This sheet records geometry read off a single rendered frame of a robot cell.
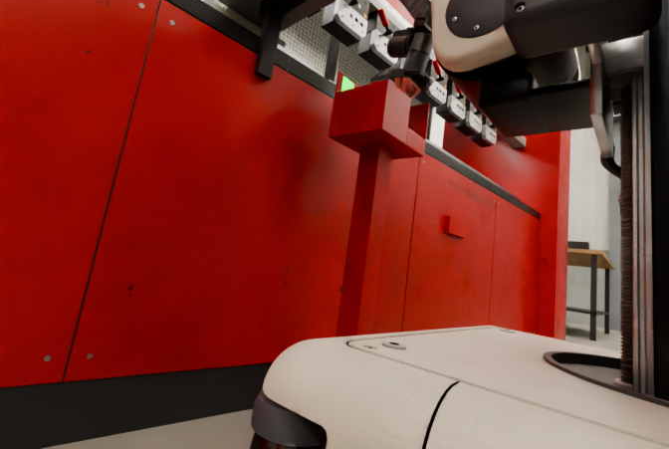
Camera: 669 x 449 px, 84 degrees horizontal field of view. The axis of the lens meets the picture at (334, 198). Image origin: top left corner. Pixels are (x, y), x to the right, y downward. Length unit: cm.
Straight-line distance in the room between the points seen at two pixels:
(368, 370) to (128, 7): 77
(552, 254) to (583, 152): 589
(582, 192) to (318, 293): 745
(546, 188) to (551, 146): 28
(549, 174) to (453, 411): 256
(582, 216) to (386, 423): 791
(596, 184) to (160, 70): 788
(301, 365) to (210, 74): 70
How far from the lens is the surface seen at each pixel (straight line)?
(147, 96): 83
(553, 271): 267
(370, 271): 88
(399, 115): 91
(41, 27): 83
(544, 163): 282
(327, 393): 32
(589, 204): 816
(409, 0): 117
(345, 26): 143
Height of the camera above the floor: 35
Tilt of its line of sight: 10 degrees up
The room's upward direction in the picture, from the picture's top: 8 degrees clockwise
